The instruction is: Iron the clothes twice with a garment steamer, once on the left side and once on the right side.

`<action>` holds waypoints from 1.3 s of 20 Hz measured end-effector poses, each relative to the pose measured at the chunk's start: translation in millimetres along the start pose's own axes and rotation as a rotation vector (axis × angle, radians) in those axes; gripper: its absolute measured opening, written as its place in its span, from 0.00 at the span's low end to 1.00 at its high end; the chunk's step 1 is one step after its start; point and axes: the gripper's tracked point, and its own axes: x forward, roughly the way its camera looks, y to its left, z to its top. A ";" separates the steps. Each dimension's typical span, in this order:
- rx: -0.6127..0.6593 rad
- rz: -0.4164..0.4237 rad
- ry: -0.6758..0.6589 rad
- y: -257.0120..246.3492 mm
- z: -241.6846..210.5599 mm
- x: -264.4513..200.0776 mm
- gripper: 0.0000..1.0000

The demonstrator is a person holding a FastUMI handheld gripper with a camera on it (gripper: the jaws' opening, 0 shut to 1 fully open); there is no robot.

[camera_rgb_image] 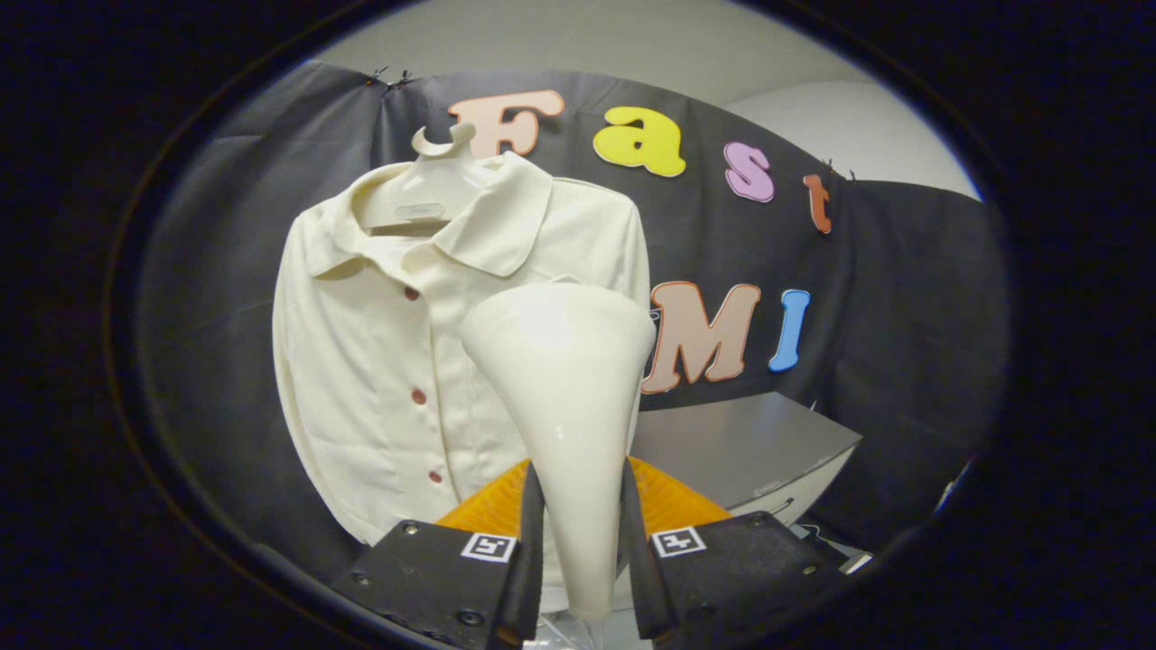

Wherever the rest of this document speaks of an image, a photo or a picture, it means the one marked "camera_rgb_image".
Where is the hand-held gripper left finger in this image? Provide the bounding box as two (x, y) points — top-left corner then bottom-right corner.
(327, 458), (548, 650)

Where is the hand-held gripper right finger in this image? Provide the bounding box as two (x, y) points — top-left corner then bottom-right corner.
(620, 456), (850, 646)

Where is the cream plastic clothes hanger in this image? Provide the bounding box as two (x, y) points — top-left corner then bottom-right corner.
(357, 122), (484, 231)

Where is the black backdrop cloth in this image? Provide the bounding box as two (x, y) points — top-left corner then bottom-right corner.
(135, 59), (1011, 583)

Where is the grey and beige cabinet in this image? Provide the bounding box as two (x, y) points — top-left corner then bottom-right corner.
(628, 390), (863, 529)

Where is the white garment steamer nozzle with hose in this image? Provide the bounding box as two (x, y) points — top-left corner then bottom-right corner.
(461, 282), (657, 619)

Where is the cream button-up shirt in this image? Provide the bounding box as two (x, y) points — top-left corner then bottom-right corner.
(271, 151), (651, 547)

